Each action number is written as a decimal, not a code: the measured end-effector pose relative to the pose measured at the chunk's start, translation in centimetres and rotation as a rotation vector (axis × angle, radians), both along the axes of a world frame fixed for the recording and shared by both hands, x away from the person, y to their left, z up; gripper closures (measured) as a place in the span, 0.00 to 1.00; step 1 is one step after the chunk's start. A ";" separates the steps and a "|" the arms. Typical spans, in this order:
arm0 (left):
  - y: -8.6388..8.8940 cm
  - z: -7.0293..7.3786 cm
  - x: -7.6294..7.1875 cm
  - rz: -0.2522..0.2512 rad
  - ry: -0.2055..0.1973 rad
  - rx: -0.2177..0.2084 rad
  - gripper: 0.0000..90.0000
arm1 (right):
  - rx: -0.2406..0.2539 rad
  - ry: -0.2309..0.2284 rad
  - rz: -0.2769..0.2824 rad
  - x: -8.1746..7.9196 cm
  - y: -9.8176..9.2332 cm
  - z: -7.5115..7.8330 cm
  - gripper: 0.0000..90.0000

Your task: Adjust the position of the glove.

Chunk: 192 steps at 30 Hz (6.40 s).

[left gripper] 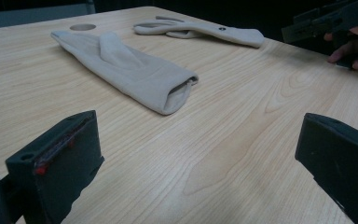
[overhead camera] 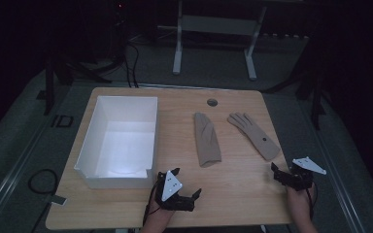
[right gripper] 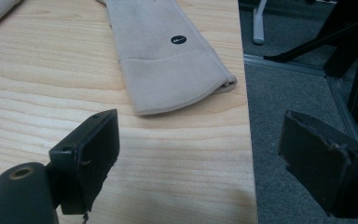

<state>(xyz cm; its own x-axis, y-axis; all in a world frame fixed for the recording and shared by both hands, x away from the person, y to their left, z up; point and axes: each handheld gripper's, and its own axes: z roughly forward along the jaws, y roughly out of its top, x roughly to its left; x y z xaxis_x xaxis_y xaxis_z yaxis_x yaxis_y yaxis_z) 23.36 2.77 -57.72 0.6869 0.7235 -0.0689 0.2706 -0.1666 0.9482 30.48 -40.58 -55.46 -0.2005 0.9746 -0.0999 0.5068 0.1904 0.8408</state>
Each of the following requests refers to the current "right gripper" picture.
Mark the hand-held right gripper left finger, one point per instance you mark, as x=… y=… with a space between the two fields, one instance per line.
x=84 y=161

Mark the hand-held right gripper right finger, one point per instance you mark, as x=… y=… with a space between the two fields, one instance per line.
x=317 y=165

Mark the beige sock with black label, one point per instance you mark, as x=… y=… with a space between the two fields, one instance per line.
x=155 y=62

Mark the black stand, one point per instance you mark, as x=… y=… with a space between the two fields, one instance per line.
x=345 y=37

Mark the metal floor rail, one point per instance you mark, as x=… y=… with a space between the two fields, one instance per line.
x=338 y=96
x=279 y=63

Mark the white metal stand frame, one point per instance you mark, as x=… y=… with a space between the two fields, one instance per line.
x=258 y=28

